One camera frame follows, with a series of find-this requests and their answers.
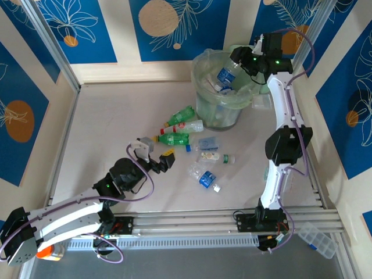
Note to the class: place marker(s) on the green plastic bottle yellow cap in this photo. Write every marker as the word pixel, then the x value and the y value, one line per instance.
pixel 174 139

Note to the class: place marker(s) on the large clear bottle blue label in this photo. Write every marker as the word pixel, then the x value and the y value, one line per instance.
pixel 226 76

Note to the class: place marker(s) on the clear bottle red label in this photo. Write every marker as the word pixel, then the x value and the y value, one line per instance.
pixel 189 126

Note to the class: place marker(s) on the clear tea bottle green band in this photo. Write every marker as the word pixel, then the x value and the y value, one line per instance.
pixel 210 156

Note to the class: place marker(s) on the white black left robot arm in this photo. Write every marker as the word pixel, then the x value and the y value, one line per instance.
pixel 67 221

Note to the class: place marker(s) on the green bin lid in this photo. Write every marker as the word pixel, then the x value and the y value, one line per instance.
pixel 263 87

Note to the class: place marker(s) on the green plastic bin liner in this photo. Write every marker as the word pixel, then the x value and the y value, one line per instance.
pixel 232 100

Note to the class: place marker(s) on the transparent plastic waste bin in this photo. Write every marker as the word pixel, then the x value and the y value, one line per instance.
pixel 221 123

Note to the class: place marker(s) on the small clear plastic box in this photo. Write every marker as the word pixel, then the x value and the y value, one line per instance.
pixel 261 102

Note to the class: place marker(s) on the white-capped clear bottle blue label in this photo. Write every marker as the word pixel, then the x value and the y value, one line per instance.
pixel 206 178

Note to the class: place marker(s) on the crushed clear bottle pale label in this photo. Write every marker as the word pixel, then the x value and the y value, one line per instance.
pixel 207 143

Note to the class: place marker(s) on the green bottle with white sticker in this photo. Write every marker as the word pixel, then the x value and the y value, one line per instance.
pixel 183 114

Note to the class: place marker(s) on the orange-capped jar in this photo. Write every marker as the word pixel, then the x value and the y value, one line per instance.
pixel 46 253

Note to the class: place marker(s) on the clear compartment organizer box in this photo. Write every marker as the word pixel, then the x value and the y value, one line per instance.
pixel 319 239

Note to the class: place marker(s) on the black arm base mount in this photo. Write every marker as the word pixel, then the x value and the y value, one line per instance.
pixel 244 223
pixel 126 225

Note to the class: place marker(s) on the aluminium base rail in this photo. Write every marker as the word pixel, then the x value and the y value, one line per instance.
pixel 189 223

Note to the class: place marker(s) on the aluminium side rail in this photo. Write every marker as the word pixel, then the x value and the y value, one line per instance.
pixel 64 145
pixel 318 189

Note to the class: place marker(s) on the aluminium frame post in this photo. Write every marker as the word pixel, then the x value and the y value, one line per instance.
pixel 53 43
pixel 320 16

